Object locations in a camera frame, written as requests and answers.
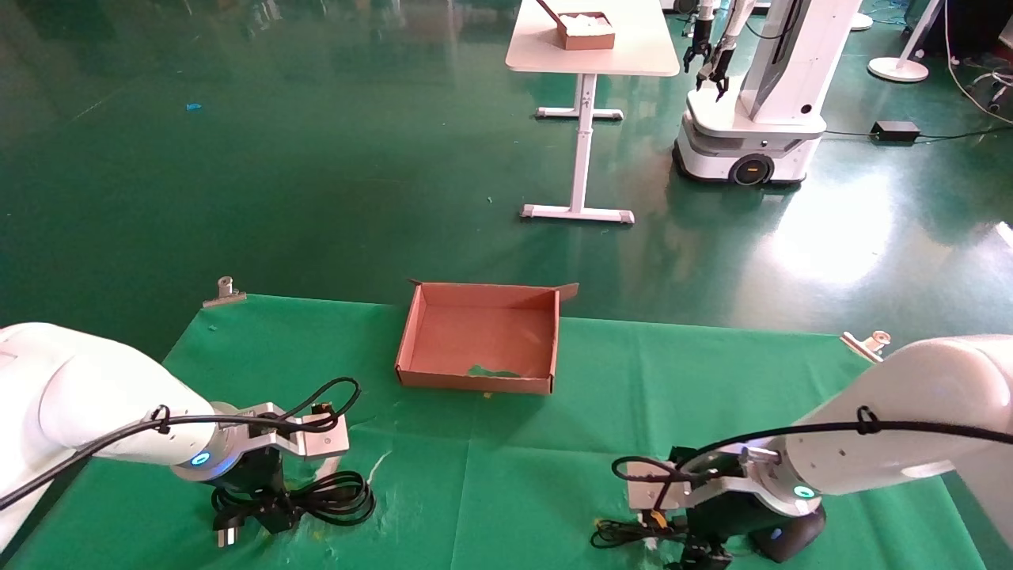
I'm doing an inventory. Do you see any open brown cardboard box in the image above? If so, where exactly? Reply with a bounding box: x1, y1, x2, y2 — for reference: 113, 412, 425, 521
395, 278, 579, 396

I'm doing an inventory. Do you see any white wheeled background robot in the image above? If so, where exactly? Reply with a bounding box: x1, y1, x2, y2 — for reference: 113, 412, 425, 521
673, 0, 865, 188

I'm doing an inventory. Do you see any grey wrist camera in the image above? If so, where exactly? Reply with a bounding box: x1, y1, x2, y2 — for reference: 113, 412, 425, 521
627, 445, 780, 512
236, 402, 351, 462

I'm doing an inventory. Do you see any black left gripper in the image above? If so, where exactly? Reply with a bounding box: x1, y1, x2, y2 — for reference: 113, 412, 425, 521
212, 447, 300, 533

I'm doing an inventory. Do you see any green table cloth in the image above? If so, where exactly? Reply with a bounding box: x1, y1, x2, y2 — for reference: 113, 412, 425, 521
6, 294, 987, 570

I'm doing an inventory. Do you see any white pedestal table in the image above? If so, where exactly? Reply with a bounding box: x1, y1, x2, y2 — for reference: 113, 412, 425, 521
506, 0, 681, 226

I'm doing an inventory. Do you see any black wired computer mouse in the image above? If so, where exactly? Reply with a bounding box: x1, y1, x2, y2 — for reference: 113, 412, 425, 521
591, 505, 827, 564

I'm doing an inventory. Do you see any white floor cable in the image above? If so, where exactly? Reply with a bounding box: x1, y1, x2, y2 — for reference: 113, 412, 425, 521
942, 0, 1013, 127

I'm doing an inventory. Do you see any small brown cardboard box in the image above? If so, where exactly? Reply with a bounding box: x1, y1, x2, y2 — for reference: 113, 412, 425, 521
537, 0, 617, 51

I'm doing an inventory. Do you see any white filling material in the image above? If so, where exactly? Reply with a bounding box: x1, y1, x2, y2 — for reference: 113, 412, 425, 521
560, 13, 614, 35

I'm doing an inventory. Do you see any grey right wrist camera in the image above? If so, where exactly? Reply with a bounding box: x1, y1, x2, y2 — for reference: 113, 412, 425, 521
627, 445, 780, 512

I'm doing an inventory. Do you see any black background robot gripper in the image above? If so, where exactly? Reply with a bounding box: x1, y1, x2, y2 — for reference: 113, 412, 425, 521
684, 24, 714, 74
696, 41, 738, 102

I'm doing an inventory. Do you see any white floor stand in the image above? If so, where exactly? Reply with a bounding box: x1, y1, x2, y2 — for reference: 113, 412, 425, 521
867, 0, 944, 84

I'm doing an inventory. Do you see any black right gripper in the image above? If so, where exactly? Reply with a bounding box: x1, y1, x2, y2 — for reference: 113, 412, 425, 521
669, 487, 772, 570

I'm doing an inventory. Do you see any black floor cable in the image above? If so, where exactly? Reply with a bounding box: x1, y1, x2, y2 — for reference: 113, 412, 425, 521
823, 125, 1013, 146

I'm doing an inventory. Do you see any metal table clip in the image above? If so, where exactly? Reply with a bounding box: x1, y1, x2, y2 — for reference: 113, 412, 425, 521
840, 330, 892, 365
203, 276, 247, 309

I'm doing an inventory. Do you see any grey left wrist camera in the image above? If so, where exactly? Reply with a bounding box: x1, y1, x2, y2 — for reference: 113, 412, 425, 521
236, 402, 351, 462

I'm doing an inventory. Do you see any black power cable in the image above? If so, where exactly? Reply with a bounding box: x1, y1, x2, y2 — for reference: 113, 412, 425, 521
211, 471, 377, 549

